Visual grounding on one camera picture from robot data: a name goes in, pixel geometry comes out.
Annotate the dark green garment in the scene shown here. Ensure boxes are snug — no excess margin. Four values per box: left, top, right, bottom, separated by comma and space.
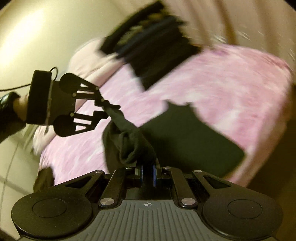
102, 102, 245, 178

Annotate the stack of folded dark clothes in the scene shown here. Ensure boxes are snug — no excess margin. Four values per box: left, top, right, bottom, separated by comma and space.
100, 1, 201, 90

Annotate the person's left hand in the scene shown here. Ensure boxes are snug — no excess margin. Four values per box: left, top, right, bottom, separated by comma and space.
13, 94, 29, 121

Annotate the light pink quilt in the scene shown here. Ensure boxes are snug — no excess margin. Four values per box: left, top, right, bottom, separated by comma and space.
33, 39, 124, 156

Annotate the pink floral bed sheet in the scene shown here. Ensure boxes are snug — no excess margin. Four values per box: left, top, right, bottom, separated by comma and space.
38, 44, 293, 187

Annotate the beige curtain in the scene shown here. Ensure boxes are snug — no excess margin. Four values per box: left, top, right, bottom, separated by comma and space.
164, 0, 295, 69

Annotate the black thin cable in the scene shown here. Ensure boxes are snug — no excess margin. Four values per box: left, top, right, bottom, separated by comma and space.
0, 67, 59, 92

